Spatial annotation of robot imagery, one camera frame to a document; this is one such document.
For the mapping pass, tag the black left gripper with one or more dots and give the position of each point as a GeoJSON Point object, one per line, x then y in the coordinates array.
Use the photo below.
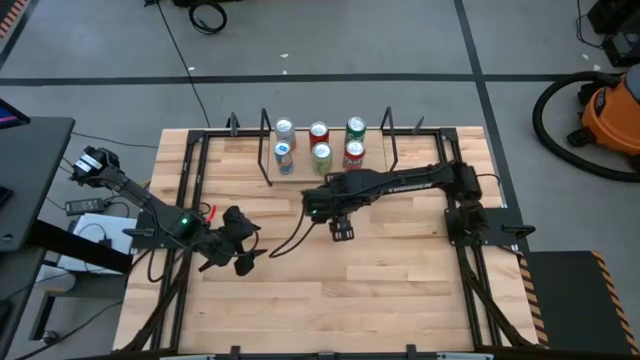
{"type": "Point", "coordinates": [235, 230]}

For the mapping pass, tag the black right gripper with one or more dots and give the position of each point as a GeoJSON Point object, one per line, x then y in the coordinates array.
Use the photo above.
{"type": "Point", "coordinates": [341, 214]}

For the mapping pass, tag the red strawberry Fanta can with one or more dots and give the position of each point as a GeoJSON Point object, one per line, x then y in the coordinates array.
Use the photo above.
{"type": "Point", "coordinates": [354, 159]}

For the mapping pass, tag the pale green soda can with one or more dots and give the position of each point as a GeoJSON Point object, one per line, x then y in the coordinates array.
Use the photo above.
{"type": "Point", "coordinates": [322, 160]}

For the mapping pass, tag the blue silver Red Bull can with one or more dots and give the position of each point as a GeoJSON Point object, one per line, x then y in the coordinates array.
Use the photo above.
{"type": "Point", "coordinates": [283, 162]}

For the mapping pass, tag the red Coca-Cola can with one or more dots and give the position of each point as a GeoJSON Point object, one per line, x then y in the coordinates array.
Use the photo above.
{"type": "Point", "coordinates": [318, 131]}

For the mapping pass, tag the green Sprite can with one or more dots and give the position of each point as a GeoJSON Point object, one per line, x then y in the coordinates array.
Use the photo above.
{"type": "Point", "coordinates": [356, 125]}

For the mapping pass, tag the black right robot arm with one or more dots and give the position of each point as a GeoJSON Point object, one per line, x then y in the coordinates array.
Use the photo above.
{"type": "Point", "coordinates": [400, 182]}

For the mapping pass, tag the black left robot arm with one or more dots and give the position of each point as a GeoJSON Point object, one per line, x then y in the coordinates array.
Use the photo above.
{"type": "Point", "coordinates": [125, 187]}

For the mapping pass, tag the red tag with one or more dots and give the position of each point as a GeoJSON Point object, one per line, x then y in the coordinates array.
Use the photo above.
{"type": "Point", "coordinates": [212, 214]}

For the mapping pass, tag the white box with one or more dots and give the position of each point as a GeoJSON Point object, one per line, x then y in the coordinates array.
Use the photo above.
{"type": "Point", "coordinates": [90, 231]}

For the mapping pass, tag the black beam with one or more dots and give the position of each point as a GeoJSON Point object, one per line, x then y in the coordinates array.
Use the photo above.
{"type": "Point", "coordinates": [80, 247]}

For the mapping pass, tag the black power adapter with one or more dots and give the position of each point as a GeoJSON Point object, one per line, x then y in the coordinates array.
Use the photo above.
{"type": "Point", "coordinates": [84, 206]}

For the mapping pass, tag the black desk leg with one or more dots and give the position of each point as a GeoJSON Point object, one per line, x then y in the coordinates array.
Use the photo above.
{"type": "Point", "coordinates": [42, 315]}

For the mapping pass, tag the orange shop vacuum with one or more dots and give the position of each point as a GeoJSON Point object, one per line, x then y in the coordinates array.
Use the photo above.
{"type": "Point", "coordinates": [610, 120]}
{"type": "Point", "coordinates": [538, 117]}

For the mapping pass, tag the black desk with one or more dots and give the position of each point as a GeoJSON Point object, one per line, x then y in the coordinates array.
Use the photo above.
{"type": "Point", "coordinates": [35, 175]}

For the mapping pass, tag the black mat with hazard edges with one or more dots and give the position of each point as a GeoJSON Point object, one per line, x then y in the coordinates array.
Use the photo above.
{"type": "Point", "coordinates": [570, 300]}

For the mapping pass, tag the laptop screen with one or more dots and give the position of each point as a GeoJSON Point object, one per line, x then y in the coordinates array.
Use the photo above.
{"type": "Point", "coordinates": [10, 116]}

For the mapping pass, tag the black equipment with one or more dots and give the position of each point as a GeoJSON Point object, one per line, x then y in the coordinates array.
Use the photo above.
{"type": "Point", "coordinates": [622, 45]}

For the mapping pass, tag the hazard-striped strip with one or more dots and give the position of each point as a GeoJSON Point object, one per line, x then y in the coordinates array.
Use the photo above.
{"type": "Point", "coordinates": [10, 17]}

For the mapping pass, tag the wooden shelf with black frame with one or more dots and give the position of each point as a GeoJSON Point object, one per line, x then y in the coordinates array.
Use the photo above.
{"type": "Point", "coordinates": [302, 166]}

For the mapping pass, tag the black metal table frame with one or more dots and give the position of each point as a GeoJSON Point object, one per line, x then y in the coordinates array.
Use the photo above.
{"type": "Point", "coordinates": [448, 134]}

